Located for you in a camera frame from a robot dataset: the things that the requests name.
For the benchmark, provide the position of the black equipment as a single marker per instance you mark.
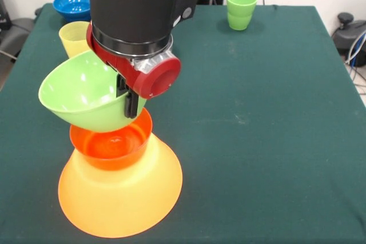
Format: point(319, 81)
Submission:
point(3, 9)

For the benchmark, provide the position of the green bowl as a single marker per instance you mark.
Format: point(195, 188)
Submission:
point(80, 92)

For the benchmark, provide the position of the large orange bowl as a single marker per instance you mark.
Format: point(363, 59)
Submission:
point(120, 198)

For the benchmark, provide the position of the red-orange bowl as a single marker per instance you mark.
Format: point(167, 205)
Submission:
point(114, 147)

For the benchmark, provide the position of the blue bowl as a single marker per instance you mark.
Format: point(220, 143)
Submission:
point(71, 5)

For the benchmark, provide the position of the green cup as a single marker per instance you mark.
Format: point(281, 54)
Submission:
point(241, 12)

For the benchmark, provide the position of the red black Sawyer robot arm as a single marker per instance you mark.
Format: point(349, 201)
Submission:
point(131, 9)

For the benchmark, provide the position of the dark green tablecloth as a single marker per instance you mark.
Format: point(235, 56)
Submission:
point(257, 155)

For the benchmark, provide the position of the yellow cup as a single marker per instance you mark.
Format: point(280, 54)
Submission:
point(74, 41)

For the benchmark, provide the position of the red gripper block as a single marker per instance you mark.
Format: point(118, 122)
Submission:
point(154, 79)

